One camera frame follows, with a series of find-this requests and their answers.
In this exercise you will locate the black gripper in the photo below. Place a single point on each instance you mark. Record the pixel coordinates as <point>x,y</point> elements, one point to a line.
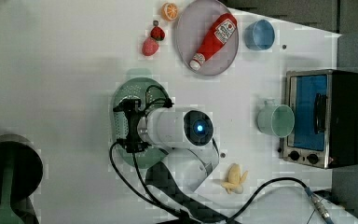
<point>132,143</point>

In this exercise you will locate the green plastic strainer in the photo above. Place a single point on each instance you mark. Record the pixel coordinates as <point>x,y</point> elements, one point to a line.
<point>139,84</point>

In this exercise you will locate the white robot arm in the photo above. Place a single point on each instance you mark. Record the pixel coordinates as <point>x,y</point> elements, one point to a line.
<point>173,152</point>

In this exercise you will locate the pink toy strawberry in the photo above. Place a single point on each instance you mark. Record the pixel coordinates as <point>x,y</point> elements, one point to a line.
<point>150,47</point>

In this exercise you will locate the peeled toy banana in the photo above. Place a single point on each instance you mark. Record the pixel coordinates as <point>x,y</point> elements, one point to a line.
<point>235,179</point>

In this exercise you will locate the dark red toy strawberry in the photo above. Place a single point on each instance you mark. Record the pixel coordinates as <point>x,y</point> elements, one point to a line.
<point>157,33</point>

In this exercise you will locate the black cylindrical stand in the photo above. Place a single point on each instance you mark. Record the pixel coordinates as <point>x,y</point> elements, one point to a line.
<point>21,172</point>

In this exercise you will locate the grey round plate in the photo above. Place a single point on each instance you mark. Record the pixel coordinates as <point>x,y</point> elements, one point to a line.
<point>193,25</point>

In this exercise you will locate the toy orange slice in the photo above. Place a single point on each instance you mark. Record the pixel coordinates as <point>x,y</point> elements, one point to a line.
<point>169,11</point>

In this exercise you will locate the green plastic cup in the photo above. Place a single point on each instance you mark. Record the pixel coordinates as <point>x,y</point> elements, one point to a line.
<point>276,120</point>

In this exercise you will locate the red plush ketchup bottle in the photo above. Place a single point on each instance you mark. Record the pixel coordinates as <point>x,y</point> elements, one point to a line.
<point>216,38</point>

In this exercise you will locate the blue plastic bowl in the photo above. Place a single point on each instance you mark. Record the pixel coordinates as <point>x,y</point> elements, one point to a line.
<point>259,35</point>

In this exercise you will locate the black toaster oven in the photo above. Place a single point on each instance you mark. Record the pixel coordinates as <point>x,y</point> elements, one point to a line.
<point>325,105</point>

